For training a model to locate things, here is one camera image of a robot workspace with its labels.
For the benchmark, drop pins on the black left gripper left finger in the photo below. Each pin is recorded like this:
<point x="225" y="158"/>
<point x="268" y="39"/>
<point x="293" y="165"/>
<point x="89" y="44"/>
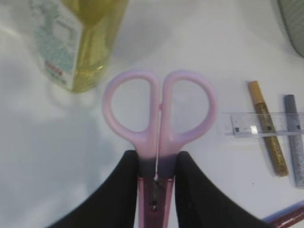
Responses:
<point x="113" y="204"/>

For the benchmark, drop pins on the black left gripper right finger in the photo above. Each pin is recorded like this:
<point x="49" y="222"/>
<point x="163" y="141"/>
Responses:
<point x="200" y="204"/>

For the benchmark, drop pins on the pink capped scissors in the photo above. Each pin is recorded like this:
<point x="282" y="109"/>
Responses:
<point x="158" y="145"/>

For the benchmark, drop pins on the gold glitter pen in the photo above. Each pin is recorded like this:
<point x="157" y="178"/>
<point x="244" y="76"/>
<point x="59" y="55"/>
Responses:
<point x="272" y="144"/>

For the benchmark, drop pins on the silver glitter pen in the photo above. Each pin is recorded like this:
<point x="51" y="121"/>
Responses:
<point x="295" y="140"/>

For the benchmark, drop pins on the clear plastic ruler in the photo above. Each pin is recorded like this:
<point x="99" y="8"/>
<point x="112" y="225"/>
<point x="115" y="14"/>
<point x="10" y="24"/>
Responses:
<point x="247" y="125"/>

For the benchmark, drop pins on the yellow tea bottle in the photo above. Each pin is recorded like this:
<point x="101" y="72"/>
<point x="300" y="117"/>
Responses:
<point x="74" y="38"/>

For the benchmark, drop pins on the red glitter pen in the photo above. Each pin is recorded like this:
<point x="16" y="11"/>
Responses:
<point x="287" y="220"/>

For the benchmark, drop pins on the green woven plastic basket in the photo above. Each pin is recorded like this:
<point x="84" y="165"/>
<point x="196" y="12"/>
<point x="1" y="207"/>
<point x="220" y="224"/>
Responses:
<point x="292" y="13"/>

